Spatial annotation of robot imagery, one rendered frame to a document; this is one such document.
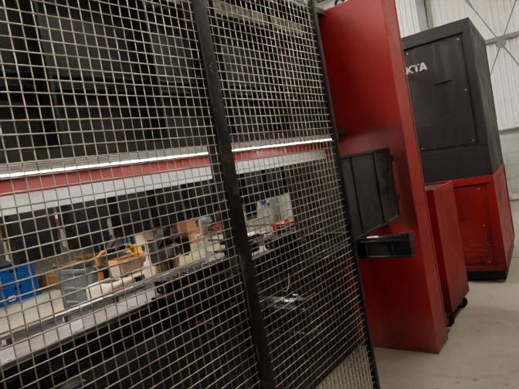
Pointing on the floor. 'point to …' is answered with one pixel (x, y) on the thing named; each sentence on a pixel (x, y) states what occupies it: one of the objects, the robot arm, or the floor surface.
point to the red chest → (447, 246)
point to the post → (207, 55)
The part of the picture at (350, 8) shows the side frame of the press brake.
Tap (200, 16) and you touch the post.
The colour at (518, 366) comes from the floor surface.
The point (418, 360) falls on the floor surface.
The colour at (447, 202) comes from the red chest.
